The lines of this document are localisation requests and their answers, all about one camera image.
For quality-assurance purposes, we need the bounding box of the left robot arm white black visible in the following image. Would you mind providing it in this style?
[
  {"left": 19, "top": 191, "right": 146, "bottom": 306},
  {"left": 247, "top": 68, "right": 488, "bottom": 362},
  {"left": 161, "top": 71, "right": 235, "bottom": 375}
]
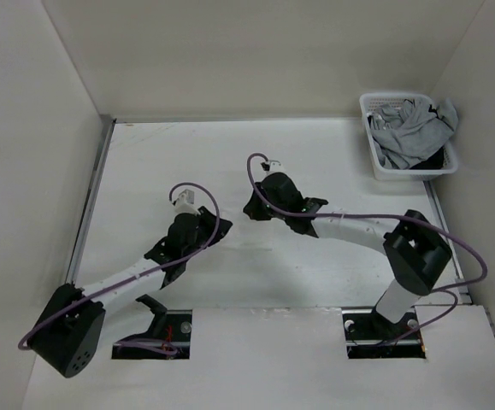
[{"left": 20, "top": 207, "right": 233, "bottom": 378}]

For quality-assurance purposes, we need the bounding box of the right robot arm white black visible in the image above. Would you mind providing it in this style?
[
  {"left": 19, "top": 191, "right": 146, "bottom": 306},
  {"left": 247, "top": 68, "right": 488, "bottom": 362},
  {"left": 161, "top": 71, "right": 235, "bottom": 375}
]
[{"left": 243, "top": 172, "right": 451, "bottom": 338}]

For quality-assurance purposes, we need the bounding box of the grey tank top in basket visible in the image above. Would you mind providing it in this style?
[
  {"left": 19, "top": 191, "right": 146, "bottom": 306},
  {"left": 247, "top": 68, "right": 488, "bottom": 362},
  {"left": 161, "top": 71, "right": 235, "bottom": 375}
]
[{"left": 368, "top": 98, "right": 459, "bottom": 170}]

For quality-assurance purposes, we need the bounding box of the white plastic laundry basket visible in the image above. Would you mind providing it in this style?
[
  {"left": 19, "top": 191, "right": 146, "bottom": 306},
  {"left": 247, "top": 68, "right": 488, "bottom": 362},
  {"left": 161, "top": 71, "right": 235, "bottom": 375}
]
[{"left": 359, "top": 91, "right": 459, "bottom": 181}]

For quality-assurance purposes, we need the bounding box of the black garment in basket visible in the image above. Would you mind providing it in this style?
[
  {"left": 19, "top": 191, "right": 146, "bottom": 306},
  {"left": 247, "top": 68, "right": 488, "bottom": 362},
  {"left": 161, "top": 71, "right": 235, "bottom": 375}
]
[{"left": 412, "top": 147, "right": 445, "bottom": 170}]

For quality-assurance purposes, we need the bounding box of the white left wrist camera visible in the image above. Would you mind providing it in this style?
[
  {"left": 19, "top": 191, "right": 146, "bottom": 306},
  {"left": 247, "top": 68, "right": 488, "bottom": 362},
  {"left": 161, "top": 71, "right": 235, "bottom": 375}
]
[{"left": 172, "top": 189, "right": 198, "bottom": 214}]

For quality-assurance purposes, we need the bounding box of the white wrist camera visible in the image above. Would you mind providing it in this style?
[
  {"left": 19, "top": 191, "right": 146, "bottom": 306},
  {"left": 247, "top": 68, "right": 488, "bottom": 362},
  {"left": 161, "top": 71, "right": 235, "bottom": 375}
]
[
  {"left": 172, "top": 189, "right": 198, "bottom": 214},
  {"left": 261, "top": 160, "right": 285, "bottom": 175}
]

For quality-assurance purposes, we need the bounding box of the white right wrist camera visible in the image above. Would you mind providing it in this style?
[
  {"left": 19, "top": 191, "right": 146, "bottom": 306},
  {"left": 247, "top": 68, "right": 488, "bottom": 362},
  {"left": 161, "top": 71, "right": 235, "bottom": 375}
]
[{"left": 261, "top": 160, "right": 285, "bottom": 175}]

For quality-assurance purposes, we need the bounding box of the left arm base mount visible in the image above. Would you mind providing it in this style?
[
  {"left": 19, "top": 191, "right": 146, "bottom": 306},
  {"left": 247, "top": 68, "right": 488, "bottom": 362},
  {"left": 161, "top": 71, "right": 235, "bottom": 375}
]
[{"left": 111, "top": 295, "right": 193, "bottom": 360}]

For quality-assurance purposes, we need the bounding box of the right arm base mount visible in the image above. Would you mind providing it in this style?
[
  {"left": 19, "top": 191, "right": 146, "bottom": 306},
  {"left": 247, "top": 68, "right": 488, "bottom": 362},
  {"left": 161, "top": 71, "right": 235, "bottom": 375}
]
[{"left": 342, "top": 309, "right": 426, "bottom": 360}]

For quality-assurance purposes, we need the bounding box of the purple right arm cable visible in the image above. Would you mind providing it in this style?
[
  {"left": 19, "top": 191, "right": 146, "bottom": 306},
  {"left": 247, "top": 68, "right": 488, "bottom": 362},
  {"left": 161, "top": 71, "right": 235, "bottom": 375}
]
[{"left": 246, "top": 153, "right": 489, "bottom": 347}]

